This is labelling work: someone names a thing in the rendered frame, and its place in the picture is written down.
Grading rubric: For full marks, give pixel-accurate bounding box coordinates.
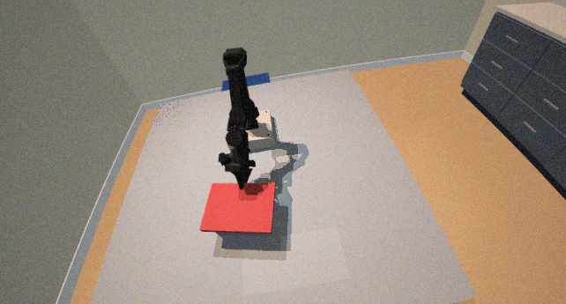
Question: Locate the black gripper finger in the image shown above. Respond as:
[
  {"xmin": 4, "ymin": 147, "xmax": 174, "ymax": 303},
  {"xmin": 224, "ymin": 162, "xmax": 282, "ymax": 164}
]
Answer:
[
  {"xmin": 230, "ymin": 171, "xmax": 248, "ymax": 189},
  {"xmin": 244, "ymin": 168, "xmax": 253, "ymax": 183}
]

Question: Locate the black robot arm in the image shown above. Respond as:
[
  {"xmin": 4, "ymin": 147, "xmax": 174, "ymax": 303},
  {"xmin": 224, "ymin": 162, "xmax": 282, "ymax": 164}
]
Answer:
[{"xmin": 218, "ymin": 48, "xmax": 259, "ymax": 166}]

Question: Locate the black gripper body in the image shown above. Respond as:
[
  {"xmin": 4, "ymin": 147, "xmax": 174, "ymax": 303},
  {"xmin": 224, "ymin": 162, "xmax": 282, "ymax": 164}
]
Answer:
[{"xmin": 225, "ymin": 146, "xmax": 256, "ymax": 172}]

